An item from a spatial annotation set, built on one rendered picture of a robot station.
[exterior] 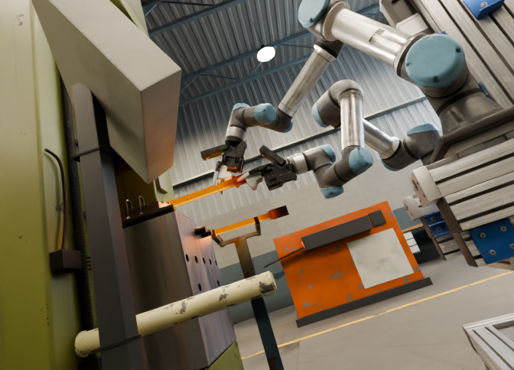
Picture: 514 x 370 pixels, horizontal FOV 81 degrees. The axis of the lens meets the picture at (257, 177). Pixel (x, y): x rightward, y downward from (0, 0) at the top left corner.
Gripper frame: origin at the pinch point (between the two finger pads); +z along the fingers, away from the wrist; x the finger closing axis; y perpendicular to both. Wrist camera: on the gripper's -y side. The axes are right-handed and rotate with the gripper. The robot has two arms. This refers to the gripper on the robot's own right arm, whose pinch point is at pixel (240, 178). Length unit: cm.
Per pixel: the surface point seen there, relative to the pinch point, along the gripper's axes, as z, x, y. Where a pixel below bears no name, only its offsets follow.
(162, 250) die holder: 28.1, -16.0, 19.5
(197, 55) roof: 54, 578, -618
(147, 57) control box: 3, -69, 2
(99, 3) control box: 7, -72, -10
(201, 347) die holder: 23, -16, 48
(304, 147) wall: -158, 758, -311
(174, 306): 19, -39, 37
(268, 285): -2, -39, 39
